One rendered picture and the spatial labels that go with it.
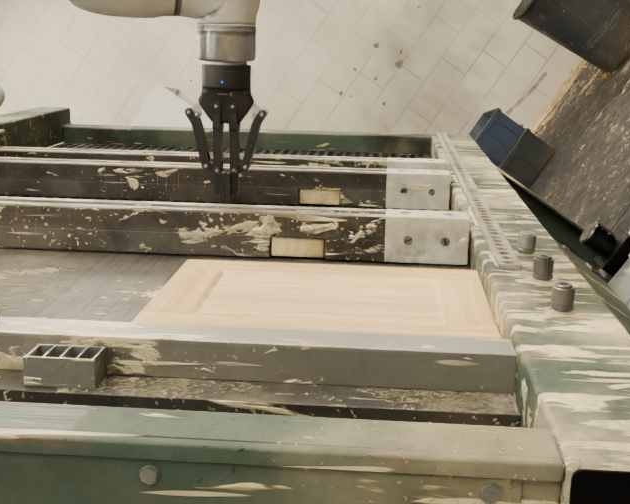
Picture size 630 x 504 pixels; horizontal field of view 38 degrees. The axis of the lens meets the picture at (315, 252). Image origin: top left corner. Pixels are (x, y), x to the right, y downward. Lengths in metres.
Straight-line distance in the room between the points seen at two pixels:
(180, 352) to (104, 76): 5.77
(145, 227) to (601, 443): 0.89
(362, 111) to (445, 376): 5.59
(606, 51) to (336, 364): 4.82
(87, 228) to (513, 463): 0.93
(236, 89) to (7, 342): 0.61
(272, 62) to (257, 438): 5.86
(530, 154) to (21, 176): 3.98
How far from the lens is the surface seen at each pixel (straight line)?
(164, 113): 5.14
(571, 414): 0.76
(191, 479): 0.70
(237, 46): 1.41
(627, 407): 0.79
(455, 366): 0.91
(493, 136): 5.51
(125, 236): 1.45
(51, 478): 0.73
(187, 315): 1.07
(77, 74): 6.70
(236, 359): 0.92
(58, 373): 0.92
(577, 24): 5.56
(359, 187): 1.84
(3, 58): 6.85
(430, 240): 1.39
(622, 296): 1.26
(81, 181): 1.94
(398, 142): 2.74
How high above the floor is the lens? 1.18
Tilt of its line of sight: 4 degrees down
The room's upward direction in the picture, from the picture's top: 55 degrees counter-clockwise
